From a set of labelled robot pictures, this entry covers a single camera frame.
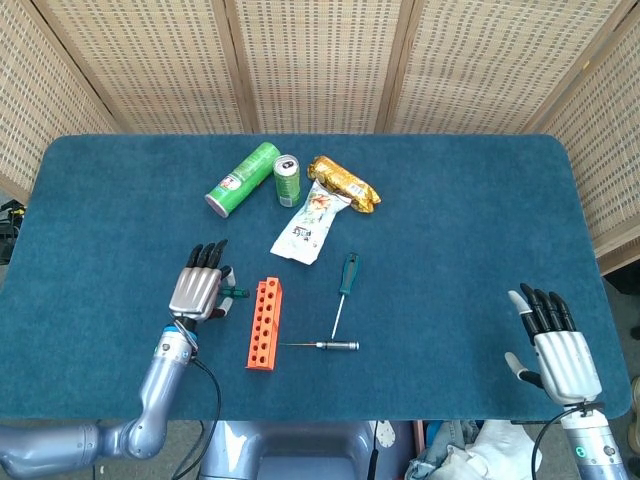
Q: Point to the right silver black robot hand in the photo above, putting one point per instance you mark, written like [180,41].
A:
[567,365]

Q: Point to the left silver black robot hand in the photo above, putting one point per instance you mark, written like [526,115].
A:
[195,292]

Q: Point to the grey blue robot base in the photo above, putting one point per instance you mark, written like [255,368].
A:
[300,450]

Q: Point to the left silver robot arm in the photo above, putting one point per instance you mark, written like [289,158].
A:
[160,390]

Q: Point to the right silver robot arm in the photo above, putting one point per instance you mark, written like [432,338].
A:
[595,450]

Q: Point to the orange bit holder block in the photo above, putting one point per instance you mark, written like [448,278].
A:
[264,325]

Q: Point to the white crumpled cloth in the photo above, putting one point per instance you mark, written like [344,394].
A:
[500,450]

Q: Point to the green chips tube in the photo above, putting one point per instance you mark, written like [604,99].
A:
[242,177]

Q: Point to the white snack packet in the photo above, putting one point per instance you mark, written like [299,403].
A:
[307,225]

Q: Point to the green drink can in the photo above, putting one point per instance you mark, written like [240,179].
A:
[287,185]

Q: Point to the blue felt table mat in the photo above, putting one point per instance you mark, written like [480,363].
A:
[450,280]

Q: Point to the blue denim cloth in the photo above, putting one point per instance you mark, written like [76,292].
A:
[440,450]

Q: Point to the gold foil snack packet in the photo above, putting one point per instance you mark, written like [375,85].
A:
[345,182]

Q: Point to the white perforated plate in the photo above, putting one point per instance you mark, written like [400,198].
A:
[386,434]

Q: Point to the woven bamboo folding screen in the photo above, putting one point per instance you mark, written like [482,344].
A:
[320,65]

